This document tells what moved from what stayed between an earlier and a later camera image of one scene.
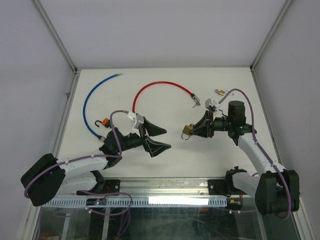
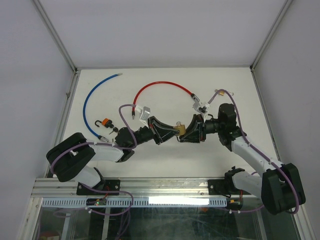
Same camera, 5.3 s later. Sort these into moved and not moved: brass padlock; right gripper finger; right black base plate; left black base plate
Moved: brass padlock; right gripper finger
Not moved: right black base plate; left black base plate
